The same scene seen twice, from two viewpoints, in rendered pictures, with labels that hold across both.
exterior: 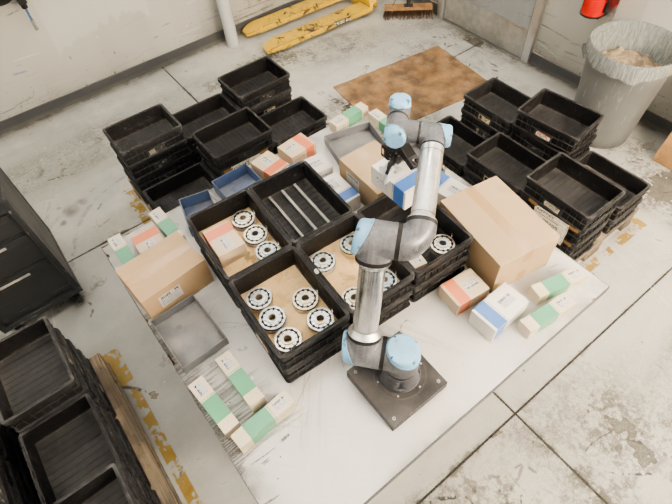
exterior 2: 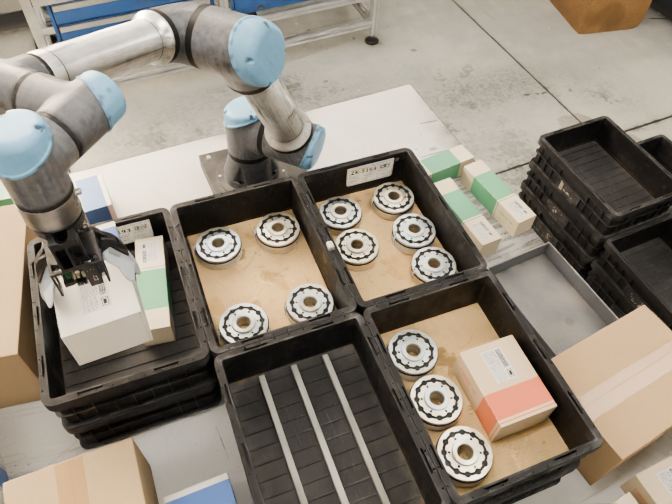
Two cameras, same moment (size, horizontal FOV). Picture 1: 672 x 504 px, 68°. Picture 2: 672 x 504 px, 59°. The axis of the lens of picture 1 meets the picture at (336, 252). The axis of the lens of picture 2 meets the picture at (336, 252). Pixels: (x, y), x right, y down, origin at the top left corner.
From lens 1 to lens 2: 1.95 m
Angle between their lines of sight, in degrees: 75
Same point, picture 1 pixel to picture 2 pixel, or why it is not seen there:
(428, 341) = not seen: hidden behind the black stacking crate
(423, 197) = (131, 25)
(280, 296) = (396, 273)
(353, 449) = (333, 138)
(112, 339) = not seen: outside the picture
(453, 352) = (167, 196)
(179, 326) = (569, 322)
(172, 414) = not seen: hidden behind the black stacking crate
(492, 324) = (98, 181)
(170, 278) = (603, 338)
